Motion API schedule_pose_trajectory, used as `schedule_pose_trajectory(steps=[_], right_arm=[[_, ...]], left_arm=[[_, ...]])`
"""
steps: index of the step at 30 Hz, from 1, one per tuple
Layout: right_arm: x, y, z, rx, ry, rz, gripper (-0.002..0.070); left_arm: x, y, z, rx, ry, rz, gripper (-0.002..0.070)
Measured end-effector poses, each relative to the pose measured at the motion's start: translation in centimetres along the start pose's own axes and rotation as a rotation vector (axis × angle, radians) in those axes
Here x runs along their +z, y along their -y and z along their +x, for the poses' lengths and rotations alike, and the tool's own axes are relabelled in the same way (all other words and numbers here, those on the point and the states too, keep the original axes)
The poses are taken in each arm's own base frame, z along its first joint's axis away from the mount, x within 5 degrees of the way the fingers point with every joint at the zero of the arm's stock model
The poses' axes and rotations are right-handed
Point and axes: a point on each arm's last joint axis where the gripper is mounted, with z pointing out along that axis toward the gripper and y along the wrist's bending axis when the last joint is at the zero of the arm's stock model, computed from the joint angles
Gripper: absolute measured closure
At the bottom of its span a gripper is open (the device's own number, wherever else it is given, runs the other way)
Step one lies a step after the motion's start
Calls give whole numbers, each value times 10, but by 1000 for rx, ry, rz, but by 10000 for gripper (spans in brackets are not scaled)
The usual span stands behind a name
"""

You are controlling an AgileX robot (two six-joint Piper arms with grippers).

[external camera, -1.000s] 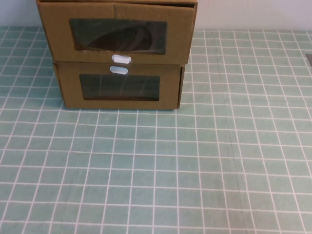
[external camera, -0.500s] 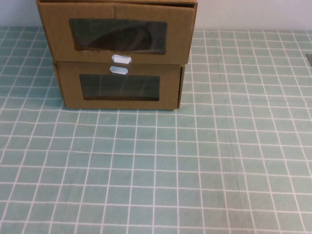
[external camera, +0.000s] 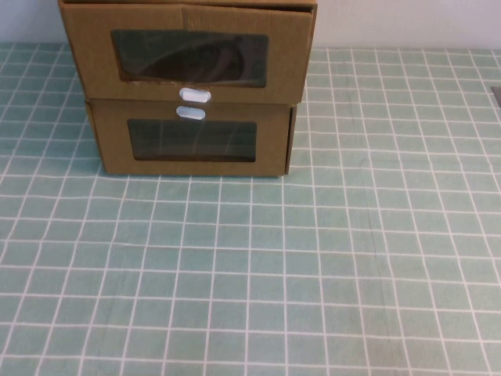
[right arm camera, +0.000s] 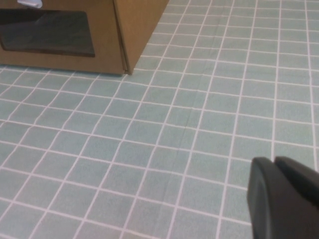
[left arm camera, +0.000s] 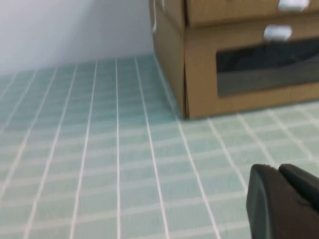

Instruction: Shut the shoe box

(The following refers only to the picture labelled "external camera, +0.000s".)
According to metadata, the white plastic drawer handle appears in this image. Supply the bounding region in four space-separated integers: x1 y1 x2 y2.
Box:
175 104 207 121
178 87 212 104

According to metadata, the brown cardboard windowed drawer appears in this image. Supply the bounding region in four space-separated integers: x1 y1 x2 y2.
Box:
62 2 314 105
85 97 290 177

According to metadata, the green white checked tablecloth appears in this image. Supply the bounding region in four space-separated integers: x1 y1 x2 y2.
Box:
0 42 501 376

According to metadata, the brown cardboard box sleeve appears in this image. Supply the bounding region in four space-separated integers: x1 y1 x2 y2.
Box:
57 0 316 24

